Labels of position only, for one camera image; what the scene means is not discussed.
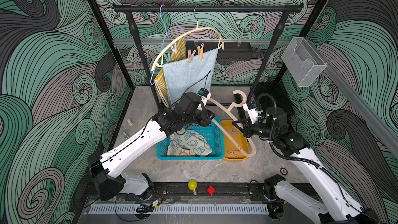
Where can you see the orange clothespin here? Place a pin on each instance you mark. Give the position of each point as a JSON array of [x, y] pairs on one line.
[[200, 49]]

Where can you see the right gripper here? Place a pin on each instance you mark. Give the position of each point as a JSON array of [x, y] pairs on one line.
[[246, 127]]

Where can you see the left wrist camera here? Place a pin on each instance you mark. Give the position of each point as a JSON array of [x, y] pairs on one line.
[[205, 95]]

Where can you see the bunny pattern towel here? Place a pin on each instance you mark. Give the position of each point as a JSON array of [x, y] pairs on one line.
[[189, 144]]

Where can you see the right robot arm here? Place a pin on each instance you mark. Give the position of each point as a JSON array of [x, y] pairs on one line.
[[335, 205]]

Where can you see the yellow plastic tray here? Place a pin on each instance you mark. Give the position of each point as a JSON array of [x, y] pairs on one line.
[[238, 138]]

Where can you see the silver chess piece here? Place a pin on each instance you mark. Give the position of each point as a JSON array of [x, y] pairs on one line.
[[126, 136]]

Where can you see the clear acrylic wall box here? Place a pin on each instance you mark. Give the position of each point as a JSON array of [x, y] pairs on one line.
[[303, 60]]

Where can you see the yellow striped towel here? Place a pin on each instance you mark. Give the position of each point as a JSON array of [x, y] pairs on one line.
[[159, 81]]

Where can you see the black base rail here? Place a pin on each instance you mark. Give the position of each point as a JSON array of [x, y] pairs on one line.
[[172, 192]]

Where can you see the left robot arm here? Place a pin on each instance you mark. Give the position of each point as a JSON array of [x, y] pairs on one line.
[[106, 169]]

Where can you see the white slotted cable duct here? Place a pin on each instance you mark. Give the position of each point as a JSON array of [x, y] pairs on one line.
[[215, 208]]

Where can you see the black wall shelf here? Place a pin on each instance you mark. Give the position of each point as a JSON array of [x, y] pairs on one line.
[[232, 52]]

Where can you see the black clothes rack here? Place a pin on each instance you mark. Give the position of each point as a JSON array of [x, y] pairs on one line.
[[286, 10]]

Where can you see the yellow light bulb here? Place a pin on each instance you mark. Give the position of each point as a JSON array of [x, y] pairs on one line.
[[192, 185]]

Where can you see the pink wooden hanger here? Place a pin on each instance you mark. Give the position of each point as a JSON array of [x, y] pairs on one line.
[[228, 111]]

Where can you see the black case on floor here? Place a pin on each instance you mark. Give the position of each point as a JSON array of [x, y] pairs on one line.
[[278, 93]]

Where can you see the light blue towel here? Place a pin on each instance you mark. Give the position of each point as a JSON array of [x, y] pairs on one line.
[[184, 76]]

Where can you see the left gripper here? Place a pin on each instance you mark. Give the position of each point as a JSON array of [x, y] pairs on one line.
[[204, 119]]

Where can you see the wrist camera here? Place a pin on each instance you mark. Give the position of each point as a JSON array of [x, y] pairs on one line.
[[205, 95], [254, 111]]

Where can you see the teal perforated plastic basket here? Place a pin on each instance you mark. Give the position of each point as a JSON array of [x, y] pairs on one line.
[[211, 133]]

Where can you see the poker chip on floor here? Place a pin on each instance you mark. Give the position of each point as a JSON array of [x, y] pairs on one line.
[[283, 171]]

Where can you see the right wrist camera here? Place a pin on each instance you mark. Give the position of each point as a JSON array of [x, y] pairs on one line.
[[254, 111]]

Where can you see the red diamond marker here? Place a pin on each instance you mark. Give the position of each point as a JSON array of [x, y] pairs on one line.
[[211, 190]]

